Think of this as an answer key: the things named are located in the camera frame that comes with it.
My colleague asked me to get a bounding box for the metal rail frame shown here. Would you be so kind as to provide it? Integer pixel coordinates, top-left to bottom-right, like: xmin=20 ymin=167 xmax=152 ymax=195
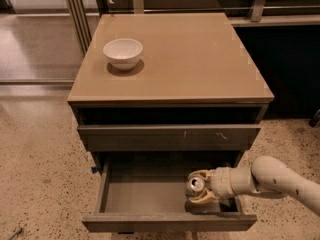
xmin=66 ymin=0 xmax=320 ymax=52

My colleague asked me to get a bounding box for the grey top drawer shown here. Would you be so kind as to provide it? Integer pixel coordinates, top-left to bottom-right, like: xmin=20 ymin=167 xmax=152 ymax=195
xmin=78 ymin=124 xmax=260 ymax=152

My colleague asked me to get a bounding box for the white ceramic bowl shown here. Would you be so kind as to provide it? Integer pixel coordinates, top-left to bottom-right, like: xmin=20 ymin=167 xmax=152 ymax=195
xmin=103 ymin=38 xmax=143 ymax=71

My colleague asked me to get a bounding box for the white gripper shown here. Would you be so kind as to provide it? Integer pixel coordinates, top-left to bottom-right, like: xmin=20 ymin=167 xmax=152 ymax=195
xmin=188 ymin=167 xmax=235 ymax=204

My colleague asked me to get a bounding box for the open grey middle drawer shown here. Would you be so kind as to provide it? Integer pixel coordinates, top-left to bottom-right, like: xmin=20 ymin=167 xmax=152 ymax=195
xmin=83 ymin=160 xmax=257 ymax=233

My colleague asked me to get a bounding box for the green white 7up can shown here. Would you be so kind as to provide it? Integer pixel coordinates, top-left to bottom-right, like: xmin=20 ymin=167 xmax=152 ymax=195
xmin=186 ymin=175 xmax=206 ymax=198

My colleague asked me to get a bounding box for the brown drawer cabinet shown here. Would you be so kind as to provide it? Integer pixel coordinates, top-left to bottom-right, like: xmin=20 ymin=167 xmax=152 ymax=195
xmin=68 ymin=13 xmax=273 ymax=167

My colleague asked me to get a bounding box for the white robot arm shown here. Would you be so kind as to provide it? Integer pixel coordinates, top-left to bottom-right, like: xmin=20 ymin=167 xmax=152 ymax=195
xmin=186 ymin=156 xmax=320 ymax=215

